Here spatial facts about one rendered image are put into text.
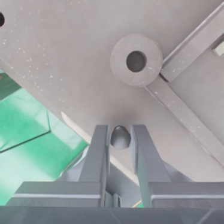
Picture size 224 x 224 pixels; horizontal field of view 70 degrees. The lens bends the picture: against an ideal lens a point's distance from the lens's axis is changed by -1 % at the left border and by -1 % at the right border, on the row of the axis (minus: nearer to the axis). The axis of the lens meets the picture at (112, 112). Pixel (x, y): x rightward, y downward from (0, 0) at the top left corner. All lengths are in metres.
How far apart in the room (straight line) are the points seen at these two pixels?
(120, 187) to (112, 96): 1.47
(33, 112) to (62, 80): 1.63
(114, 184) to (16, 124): 1.14
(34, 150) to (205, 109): 1.87
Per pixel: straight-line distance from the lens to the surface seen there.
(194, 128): 0.17
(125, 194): 1.66
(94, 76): 0.16
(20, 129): 1.92
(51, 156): 1.92
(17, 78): 0.34
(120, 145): 0.15
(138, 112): 0.17
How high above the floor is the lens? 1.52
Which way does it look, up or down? 73 degrees down
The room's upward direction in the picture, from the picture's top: 175 degrees counter-clockwise
